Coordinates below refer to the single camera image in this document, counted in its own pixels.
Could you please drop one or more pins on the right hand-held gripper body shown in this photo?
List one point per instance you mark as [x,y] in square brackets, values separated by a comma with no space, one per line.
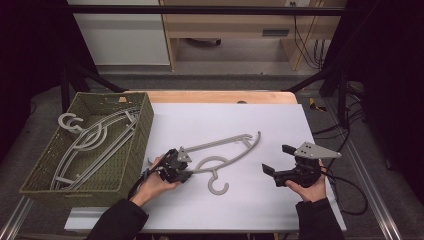
[305,171]

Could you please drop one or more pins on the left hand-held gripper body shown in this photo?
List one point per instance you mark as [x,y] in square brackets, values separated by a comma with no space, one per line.
[171,163]

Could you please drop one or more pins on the green woven basket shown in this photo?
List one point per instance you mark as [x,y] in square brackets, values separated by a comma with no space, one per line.
[133,156]

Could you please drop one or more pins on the grey plastic clothes hanger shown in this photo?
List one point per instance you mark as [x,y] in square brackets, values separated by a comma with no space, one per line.
[80,129]
[104,137]
[61,121]
[226,143]

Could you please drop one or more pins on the person's right hand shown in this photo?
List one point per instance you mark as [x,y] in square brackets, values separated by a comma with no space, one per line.
[315,193]

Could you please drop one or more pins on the person's left hand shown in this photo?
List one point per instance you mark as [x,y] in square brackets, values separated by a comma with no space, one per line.
[151,186]

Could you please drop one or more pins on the yellow and black object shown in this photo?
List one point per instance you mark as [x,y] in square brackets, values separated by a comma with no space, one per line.
[315,105]

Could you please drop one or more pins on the dark table grommet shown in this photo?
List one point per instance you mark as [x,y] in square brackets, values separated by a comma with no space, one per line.
[242,101]

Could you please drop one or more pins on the black metal stand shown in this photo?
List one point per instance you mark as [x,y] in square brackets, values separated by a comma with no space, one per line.
[340,90]
[65,86]

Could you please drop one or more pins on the black curtain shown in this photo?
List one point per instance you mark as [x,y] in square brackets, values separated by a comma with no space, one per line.
[383,83]
[30,66]

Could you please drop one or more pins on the teal rectangular desk label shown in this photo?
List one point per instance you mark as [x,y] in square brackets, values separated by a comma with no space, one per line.
[275,32]

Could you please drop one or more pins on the white cabinet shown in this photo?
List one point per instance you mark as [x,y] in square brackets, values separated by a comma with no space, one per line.
[123,40]

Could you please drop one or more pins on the beige wooden desk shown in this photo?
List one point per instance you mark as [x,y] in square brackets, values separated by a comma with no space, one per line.
[233,23]

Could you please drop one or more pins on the aluminium rail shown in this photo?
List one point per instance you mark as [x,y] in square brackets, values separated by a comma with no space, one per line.
[15,218]
[376,203]

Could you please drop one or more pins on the white wall socket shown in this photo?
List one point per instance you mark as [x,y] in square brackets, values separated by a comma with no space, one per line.
[296,3]

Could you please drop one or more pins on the black horizontal frame bar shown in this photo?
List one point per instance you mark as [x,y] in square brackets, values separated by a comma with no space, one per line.
[200,10]

